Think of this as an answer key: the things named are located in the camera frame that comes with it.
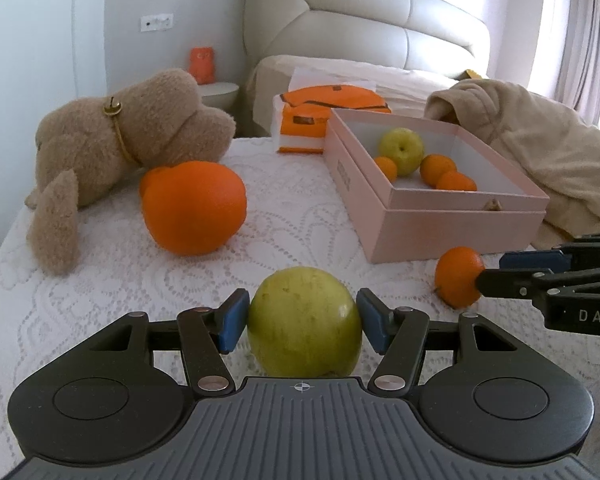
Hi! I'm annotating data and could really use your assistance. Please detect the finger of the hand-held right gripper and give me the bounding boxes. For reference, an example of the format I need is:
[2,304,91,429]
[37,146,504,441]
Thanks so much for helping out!
[475,266,600,307]
[499,242,600,272]

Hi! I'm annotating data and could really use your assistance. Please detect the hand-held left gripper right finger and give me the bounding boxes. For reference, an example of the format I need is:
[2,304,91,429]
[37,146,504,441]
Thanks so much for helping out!
[356,287,526,397]

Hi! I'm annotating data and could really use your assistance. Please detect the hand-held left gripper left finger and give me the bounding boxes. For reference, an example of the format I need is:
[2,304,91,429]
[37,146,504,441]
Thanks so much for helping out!
[82,287,252,397]

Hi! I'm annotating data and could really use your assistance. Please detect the medium orange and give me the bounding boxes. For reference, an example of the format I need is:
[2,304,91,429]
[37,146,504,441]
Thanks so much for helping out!
[434,246,487,309]

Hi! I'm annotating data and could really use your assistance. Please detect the yellow-green guava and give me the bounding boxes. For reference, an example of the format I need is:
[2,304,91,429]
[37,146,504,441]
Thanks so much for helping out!
[377,127,426,177]
[246,266,365,378]

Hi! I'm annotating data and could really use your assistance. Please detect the pink cardboard box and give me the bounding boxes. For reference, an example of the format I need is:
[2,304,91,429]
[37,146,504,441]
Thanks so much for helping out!
[324,107,551,264]

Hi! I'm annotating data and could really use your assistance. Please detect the small mandarin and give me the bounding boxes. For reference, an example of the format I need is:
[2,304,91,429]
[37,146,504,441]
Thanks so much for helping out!
[373,156,398,182]
[436,170,478,192]
[419,153,458,187]

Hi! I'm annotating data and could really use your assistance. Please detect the large orange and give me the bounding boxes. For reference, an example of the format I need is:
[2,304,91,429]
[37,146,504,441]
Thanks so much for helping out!
[141,161,248,256]

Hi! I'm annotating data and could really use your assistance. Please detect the beige fleece robe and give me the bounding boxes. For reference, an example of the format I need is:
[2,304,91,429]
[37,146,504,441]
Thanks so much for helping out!
[424,78,600,251]

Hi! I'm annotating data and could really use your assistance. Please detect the white lace bedspread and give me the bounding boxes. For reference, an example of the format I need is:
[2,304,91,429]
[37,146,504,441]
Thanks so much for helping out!
[0,135,600,480]

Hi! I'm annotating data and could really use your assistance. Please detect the cream bed duvet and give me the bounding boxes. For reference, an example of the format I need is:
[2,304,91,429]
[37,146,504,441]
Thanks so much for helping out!
[245,54,461,137]

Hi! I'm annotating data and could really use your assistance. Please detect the beige plush dog toy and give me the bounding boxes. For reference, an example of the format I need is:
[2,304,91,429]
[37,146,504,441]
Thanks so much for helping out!
[24,67,237,277]

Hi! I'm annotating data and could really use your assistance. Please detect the flat orange box lid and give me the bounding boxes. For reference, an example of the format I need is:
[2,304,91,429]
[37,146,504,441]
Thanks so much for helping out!
[280,85,393,116]

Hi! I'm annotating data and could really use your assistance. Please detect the white round nightstand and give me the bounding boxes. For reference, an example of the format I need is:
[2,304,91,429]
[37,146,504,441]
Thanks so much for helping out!
[198,82,240,112]

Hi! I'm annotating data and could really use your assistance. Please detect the light curtain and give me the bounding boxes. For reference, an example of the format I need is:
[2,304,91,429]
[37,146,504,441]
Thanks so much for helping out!
[555,0,600,131]

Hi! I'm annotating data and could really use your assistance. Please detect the orange cup on nightstand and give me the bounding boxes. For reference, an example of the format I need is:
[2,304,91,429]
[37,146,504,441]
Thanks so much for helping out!
[189,47,216,85]

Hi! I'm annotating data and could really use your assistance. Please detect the beige padded headboard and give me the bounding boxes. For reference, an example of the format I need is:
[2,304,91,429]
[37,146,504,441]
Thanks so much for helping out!
[243,0,491,81]

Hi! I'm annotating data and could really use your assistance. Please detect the white wall socket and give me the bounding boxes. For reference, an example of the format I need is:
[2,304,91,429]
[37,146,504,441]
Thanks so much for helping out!
[140,13,175,32]

